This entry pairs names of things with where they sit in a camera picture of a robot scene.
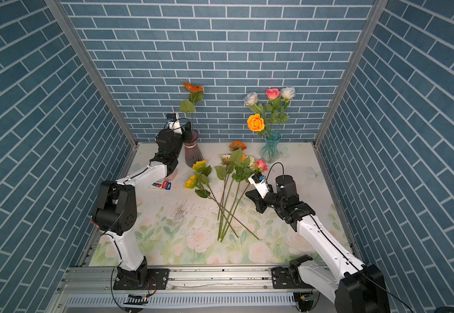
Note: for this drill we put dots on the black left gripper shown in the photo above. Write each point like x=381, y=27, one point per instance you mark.
x=186, y=135

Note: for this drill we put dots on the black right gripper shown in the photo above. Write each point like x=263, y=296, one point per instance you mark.
x=253, y=194

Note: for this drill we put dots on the orange gerbera flower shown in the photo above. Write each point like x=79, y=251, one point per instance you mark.
x=196, y=95
x=237, y=145

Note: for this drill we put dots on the orange yellow rose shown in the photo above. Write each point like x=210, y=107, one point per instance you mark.
x=256, y=124

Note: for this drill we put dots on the pink rose tall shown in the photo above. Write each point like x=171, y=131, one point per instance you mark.
x=273, y=105

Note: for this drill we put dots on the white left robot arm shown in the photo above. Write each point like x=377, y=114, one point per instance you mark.
x=115, y=211

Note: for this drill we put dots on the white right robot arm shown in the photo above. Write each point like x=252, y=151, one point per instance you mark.
x=328, y=254

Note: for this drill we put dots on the purple glass vase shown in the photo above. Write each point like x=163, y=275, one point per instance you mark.
x=192, y=151

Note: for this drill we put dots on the orange rose on table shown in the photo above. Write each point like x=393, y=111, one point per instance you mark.
x=238, y=172

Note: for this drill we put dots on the yellow sunflower upper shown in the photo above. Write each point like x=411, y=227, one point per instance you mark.
x=206, y=171

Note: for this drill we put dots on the yellow sunflower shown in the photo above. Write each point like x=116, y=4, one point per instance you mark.
x=204, y=191
x=206, y=171

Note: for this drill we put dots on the blue glass vase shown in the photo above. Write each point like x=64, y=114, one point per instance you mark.
x=270, y=152

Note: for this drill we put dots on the beige gerbera flower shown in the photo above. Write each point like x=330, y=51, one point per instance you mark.
x=225, y=161

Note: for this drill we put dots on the yellow sunflower lower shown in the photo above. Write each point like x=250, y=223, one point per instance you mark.
x=204, y=191

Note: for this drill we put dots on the floral table mat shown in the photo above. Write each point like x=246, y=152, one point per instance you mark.
x=177, y=228

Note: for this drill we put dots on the glue stick package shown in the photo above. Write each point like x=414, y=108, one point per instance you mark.
x=161, y=185

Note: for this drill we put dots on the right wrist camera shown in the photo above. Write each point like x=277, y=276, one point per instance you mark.
x=258, y=180

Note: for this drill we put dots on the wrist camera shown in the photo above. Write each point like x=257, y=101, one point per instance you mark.
x=173, y=123
x=258, y=180

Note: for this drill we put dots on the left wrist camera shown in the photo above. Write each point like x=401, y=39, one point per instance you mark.
x=173, y=123

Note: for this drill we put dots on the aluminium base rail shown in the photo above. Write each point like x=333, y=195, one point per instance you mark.
x=297, y=287

